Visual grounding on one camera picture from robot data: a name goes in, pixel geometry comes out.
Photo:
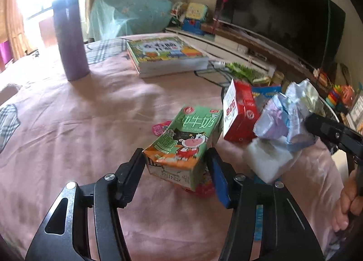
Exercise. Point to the blue snack packet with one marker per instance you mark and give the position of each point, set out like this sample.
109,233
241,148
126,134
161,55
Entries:
266,92

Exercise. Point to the magenta box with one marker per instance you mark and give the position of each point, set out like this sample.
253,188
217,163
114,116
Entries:
5,52

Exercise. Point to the yellow blue toy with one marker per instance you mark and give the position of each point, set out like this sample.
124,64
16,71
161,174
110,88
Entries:
194,18

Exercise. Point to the red carton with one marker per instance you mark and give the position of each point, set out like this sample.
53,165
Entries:
241,113

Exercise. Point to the person's right hand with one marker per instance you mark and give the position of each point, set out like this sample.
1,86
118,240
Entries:
344,207

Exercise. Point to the black flat television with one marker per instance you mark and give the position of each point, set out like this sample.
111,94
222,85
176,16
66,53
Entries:
278,14

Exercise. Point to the white tissue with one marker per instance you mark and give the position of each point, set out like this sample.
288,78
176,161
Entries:
266,161

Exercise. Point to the pink printed blanket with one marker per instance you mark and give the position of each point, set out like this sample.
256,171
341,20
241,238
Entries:
85,124

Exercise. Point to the silver purple wrapper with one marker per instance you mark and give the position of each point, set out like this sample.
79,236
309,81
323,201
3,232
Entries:
283,116

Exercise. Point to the thick illustrated book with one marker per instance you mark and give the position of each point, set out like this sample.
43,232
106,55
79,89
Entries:
164,53

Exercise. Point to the pink wrapper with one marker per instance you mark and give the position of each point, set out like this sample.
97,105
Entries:
205,190
161,129

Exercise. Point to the white television cabinet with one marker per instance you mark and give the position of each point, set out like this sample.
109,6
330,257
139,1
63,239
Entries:
227,48

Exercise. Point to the teal cloth cover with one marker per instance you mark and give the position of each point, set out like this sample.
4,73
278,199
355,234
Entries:
133,14

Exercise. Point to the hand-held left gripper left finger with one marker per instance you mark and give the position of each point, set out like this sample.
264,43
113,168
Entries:
136,170

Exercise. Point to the orange sheer curtain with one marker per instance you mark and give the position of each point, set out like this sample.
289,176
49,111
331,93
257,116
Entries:
14,22

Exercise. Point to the green milk carton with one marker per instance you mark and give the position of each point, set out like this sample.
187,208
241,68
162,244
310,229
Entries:
181,141

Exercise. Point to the green snack packet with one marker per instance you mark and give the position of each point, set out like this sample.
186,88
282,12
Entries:
244,72

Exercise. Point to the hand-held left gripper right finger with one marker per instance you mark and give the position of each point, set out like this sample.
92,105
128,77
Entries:
219,184

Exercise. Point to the purple thermos bottle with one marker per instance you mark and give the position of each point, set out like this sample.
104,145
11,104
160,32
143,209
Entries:
72,39

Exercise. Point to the brown paper bag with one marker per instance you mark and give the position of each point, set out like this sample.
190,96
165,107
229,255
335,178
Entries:
344,75

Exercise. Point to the clear plastic drawer organizer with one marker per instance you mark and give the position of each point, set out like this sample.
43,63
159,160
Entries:
356,113

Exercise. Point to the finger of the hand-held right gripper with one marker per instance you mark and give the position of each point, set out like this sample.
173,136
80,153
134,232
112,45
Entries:
331,131

